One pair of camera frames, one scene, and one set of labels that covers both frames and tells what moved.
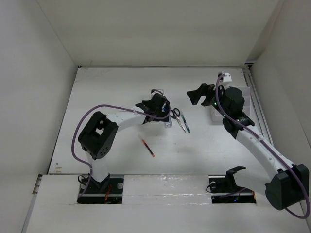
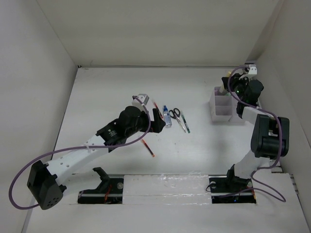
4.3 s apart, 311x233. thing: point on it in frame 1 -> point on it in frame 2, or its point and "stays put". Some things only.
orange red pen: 148,148 stays put
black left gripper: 162,114 -> 157,124
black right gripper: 204,90 -> 235,79
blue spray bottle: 168,124 stays put
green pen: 185,124 stays put
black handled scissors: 175,113 stays put
